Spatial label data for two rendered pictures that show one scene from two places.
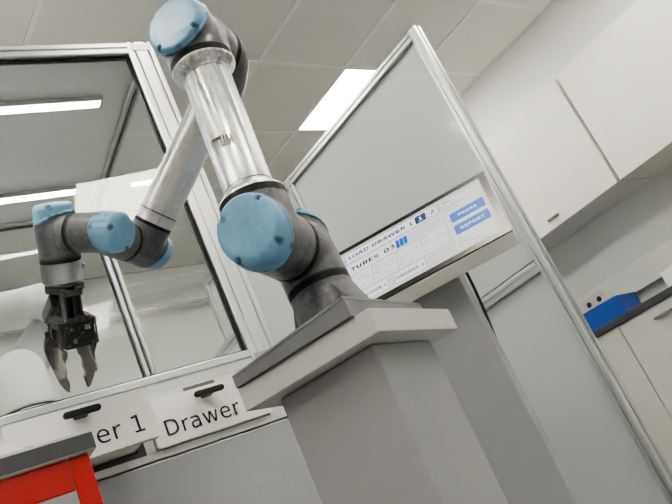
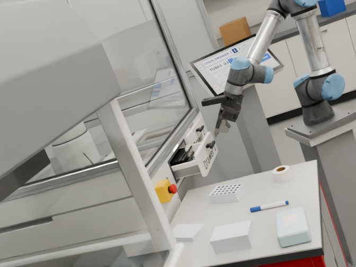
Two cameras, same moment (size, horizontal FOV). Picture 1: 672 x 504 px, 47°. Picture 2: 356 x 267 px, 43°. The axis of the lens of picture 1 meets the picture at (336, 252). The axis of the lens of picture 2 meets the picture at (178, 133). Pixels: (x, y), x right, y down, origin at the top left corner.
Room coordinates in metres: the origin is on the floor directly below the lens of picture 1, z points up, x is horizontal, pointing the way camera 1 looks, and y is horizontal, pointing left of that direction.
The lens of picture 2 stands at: (-0.08, 1.75, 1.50)
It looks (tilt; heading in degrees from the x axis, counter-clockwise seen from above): 14 degrees down; 327
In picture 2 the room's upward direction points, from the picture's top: 22 degrees counter-clockwise
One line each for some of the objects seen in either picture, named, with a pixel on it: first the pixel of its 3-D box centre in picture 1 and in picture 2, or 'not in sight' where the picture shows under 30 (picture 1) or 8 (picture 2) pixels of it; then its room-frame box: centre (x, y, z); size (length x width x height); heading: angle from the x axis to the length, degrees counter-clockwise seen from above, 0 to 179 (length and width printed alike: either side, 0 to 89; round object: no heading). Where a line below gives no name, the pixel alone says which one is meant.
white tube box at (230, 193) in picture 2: not in sight; (227, 193); (1.26, 0.77, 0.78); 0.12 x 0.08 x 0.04; 20
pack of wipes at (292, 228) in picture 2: not in sight; (292, 225); (0.84, 0.89, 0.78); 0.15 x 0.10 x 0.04; 131
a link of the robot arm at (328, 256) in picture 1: (301, 252); (308, 87); (1.30, 0.06, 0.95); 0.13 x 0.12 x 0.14; 164
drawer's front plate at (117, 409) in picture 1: (83, 432); (206, 152); (1.51, 0.61, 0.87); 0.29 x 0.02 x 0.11; 125
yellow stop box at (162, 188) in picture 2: not in sight; (165, 190); (1.41, 0.94, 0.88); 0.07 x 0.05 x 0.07; 125
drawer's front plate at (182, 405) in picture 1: (209, 408); (196, 135); (1.79, 0.42, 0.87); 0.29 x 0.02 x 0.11; 125
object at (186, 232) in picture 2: not in sight; (185, 232); (1.23, 1.03, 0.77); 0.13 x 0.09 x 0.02; 17
